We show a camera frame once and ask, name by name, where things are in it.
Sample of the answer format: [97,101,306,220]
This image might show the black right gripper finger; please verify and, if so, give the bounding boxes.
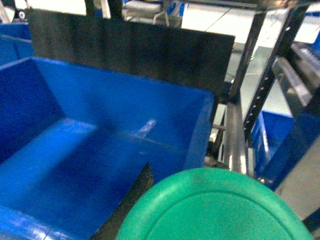
[90,163,154,240]

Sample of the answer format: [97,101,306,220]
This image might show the green mushroom push button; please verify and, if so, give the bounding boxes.
[116,168,312,240]

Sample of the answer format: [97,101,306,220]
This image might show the large open blue bin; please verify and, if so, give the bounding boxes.
[0,58,216,240]

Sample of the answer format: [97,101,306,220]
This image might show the perforated steel shelf post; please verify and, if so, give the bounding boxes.
[243,5,309,142]

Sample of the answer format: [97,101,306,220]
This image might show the black backing board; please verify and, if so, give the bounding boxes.
[26,9,235,103]

